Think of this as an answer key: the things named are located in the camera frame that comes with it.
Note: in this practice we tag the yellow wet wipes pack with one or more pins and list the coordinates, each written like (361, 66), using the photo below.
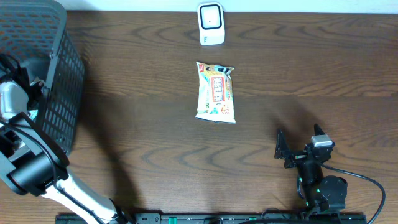
(215, 94)

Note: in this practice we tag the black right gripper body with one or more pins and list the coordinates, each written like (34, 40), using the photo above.
(296, 158)

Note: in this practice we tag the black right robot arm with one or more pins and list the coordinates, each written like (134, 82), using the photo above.
(322, 194)

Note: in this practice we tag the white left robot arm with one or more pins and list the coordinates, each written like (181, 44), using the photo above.
(40, 166)

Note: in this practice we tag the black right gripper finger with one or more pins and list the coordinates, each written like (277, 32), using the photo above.
(282, 149)
(318, 130)

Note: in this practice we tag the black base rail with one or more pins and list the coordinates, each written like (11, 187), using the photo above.
(230, 218)

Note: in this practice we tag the grey plastic mesh basket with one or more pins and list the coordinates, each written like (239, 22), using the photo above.
(34, 33)

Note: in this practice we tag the white barcode scanner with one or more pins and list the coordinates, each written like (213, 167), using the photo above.
(211, 23)

